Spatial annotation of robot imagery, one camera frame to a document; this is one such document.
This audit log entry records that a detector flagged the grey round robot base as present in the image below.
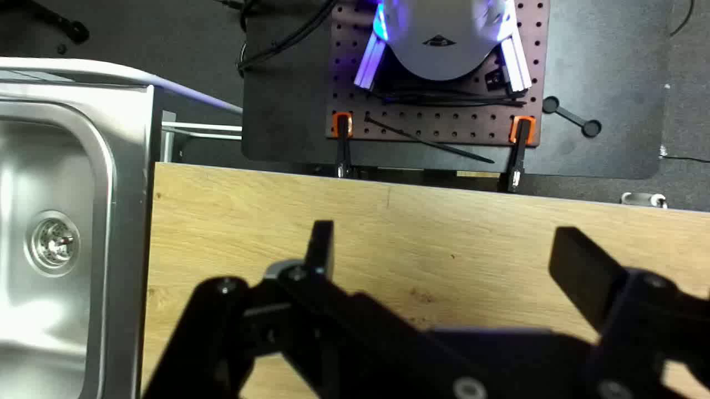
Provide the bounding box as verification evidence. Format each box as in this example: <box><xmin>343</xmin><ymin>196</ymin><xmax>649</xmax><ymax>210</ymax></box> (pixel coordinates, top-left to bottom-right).
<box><xmin>384</xmin><ymin>0</ymin><xmax>513</xmax><ymax>81</ymax></box>

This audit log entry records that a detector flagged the black dumbbell shaped strap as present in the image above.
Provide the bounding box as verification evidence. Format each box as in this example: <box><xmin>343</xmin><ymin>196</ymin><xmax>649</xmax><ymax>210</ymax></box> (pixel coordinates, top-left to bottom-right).
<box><xmin>541</xmin><ymin>96</ymin><xmax>603</xmax><ymax>139</ymax></box>

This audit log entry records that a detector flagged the brown perforated mounting board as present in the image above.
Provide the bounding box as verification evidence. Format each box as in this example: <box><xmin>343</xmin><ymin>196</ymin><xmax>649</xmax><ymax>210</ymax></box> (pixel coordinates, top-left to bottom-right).
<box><xmin>324</xmin><ymin>0</ymin><xmax>553</xmax><ymax>149</ymax></box>

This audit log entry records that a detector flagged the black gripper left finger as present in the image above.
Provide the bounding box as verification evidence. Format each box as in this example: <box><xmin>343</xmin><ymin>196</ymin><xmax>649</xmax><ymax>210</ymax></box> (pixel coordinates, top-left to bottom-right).
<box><xmin>143</xmin><ymin>220</ymin><xmax>446</xmax><ymax>399</ymax></box>

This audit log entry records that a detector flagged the small metal cylinder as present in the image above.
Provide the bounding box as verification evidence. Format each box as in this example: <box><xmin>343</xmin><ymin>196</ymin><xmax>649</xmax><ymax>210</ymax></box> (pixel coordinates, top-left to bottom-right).
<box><xmin>620</xmin><ymin>188</ymin><xmax>671</xmax><ymax>210</ymax></box>

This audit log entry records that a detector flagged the metal sink drain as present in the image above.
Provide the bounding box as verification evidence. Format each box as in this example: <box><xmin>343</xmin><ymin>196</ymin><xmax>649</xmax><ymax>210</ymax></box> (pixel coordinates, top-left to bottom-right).
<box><xmin>23</xmin><ymin>208</ymin><xmax>82</xmax><ymax>276</ymax></box>

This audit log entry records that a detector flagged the black cable tie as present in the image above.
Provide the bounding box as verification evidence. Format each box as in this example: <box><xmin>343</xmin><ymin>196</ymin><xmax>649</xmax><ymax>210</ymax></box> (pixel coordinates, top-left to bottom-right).
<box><xmin>365</xmin><ymin>112</ymin><xmax>497</xmax><ymax>166</ymax></box>

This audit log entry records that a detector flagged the stainless steel sink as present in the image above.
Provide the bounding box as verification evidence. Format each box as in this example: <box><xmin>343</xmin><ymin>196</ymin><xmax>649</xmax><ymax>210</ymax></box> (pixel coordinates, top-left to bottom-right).
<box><xmin>0</xmin><ymin>55</ymin><xmax>162</xmax><ymax>399</ymax></box>

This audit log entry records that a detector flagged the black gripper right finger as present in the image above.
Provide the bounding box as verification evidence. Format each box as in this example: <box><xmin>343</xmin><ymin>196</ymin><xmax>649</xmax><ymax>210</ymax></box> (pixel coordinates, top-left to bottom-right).
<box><xmin>548</xmin><ymin>223</ymin><xmax>710</xmax><ymax>399</ymax></box>

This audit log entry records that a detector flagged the aluminium profile bracket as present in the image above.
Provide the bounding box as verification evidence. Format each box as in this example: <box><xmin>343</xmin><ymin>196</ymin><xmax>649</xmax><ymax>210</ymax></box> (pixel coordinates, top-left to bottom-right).
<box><xmin>354</xmin><ymin>0</ymin><xmax>406</xmax><ymax>94</ymax></box>
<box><xmin>487</xmin><ymin>0</ymin><xmax>534</xmax><ymax>96</ymax></box>

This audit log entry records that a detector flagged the orange black clamp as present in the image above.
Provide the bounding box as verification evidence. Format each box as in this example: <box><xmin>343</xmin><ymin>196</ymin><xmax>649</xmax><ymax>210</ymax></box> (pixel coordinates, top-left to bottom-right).
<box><xmin>329</xmin><ymin>109</ymin><xmax>358</xmax><ymax>180</ymax></box>
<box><xmin>497</xmin><ymin>112</ymin><xmax>539</xmax><ymax>192</ymax></box>

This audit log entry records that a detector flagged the black knobbed rod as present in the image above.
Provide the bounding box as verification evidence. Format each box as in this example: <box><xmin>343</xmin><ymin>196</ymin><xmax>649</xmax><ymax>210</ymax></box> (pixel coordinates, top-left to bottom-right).
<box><xmin>21</xmin><ymin>0</ymin><xmax>91</xmax><ymax>44</ymax></box>

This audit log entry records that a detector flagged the metal frame rail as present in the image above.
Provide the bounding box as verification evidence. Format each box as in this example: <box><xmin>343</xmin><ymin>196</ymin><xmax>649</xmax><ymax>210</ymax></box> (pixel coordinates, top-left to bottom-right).
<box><xmin>157</xmin><ymin>109</ymin><xmax>245</xmax><ymax>163</ymax></box>

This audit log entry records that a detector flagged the black cable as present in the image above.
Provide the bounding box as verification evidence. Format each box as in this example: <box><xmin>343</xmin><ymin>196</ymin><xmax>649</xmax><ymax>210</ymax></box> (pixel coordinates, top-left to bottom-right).
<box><xmin>235</xmin><ymin>0</ymin><xmax>340</xmax><ymax>75</ymax></box>

